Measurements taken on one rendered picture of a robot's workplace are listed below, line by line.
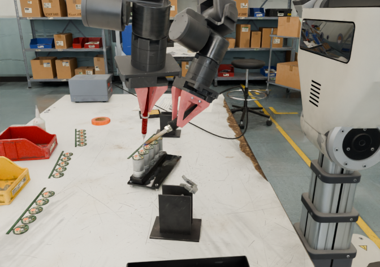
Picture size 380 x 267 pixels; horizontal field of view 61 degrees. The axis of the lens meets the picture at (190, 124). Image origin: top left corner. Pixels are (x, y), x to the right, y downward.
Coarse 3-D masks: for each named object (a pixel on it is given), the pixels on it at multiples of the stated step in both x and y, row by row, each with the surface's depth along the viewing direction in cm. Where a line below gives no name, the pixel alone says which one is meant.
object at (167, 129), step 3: (168, 126) 68; (165, 129) 68; (168, 129) 68; (171, 129) 68; (159, 132) 68; (162, 132) 68; (165, 132) 68; (168, 132) 68; (156, 135) 68; (159, 135) 68; (153, 138) 67; (156, 138) 67; (147, 141) 67; (150, 141) 67; (147, 144) 67
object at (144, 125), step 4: (148, 88) 57; (148, 92) 57; (148, 96) 58; (148, 100) 58; (148, 104) 59; (144, 112) 60; (144, 116) 60; (148, 116) 60; (144, 120) 61; (144, 124) 61; (144, 128) 62; (144, 132) 63
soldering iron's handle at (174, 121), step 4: (204, 100) 71; (196, 104) 70; (192, 108) 70; (184, 112) 69; (188, 112) 69; (184, 116) 69; (172, 120) 68; (176, 120) 68; (168, 124) 69; (172, 124) 68; (172, 128) 68; (176, 128) 69
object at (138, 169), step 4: (132, 160) 68; (136, 160) 67; (140, 160) 67; (136, 164) 67; (140, 164) 67; (136, 168) 67; (140, 168) 68; (136, 172) 68; (140, 172) 68; (144, 172) 69; (136, 176) 68; (140, 176) 68
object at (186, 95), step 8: (176, 80) 69; (184, 80) 66; (184, 88) 65; (192, 88) 67; (184, 96) 65; (192, 96) 65; (200, 96) 66; (184, 104) 66; (200, 104) 67; (208, 104) 68; (192, 112) 68; (200, 112) 68; (184, 120) 68
